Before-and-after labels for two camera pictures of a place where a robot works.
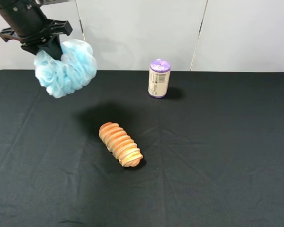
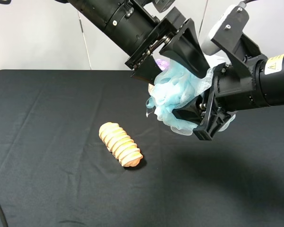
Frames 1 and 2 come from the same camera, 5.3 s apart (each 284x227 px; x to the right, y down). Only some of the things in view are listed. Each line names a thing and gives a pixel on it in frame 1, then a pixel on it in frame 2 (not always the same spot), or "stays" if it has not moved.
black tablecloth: [217, 151] stays
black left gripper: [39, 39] → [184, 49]
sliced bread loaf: [118, 141] stays
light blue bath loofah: [77, 67] → [175, 85]
